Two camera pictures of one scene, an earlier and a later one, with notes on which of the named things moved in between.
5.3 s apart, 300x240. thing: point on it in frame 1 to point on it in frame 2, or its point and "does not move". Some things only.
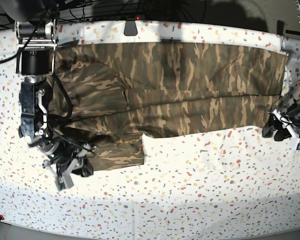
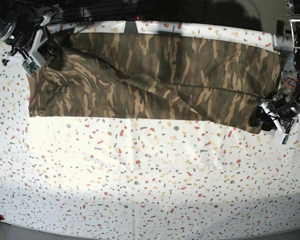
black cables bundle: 82,10 does not move
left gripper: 77,159 to 33,40
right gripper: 298,114 to 278,114
